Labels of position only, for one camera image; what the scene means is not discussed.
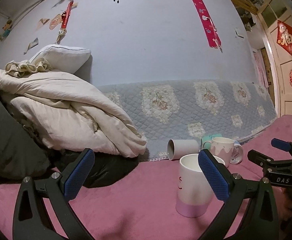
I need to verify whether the white and lilac cup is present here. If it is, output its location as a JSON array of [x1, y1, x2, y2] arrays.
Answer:
[[175, 153, 214, 218]]

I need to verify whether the mint green cup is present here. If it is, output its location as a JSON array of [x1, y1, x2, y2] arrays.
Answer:
[[201, 134, 222, 150]]

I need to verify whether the grey lying cup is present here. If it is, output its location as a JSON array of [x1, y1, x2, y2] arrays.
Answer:
[[167, 139, 199, 160]]

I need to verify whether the pink drip pattern mug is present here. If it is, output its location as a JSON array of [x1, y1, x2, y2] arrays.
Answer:
[[209, 137, 243, 167]]

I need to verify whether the dark green jacket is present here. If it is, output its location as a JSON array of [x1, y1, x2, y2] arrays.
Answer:
[[0, 96, 138, 188]]

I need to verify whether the pink hanging towel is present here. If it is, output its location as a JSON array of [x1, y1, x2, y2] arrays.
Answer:
[[253, 50, 269, 88]]

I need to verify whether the red fu door sticker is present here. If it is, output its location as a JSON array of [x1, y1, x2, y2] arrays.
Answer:
[[277, 20, 292, 56]]

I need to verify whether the grey floral quilted cover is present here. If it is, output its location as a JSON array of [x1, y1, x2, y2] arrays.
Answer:
[[98, 80, 277, 161]]

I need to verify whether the cream wooden door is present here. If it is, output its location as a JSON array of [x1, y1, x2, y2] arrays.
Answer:
[[258, 0, 292, 116]]

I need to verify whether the cream folded quilt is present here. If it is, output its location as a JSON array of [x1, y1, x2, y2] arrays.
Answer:
[[0, 70, 147, 158]]

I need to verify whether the beige crumpled cloth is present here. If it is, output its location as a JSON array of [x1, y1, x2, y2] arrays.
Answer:
[[5, 58, 53, 78]]

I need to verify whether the white pillow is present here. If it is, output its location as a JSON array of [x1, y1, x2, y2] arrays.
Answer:
[[30, 44, 91, 74]]

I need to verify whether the red hanging scroll banner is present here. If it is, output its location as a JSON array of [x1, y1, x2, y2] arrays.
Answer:
[[192, 0, 222, 51]]

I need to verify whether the small plush doll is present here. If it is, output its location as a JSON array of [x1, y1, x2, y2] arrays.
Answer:
[[0, 20, 13, 41]]

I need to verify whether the paper fan decoration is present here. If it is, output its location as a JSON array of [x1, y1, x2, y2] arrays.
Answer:
[[36, 14, 62, 30]]

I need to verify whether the white wall switch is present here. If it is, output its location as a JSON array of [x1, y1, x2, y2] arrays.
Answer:
[[235, 28, 245, 38]]

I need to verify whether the paper card on wall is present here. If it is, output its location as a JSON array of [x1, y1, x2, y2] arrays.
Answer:
[[24, 38, 39, 55]]

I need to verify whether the red tassel wall ornament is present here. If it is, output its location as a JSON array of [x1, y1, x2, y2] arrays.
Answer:
[[56, 0, 73, 44]]

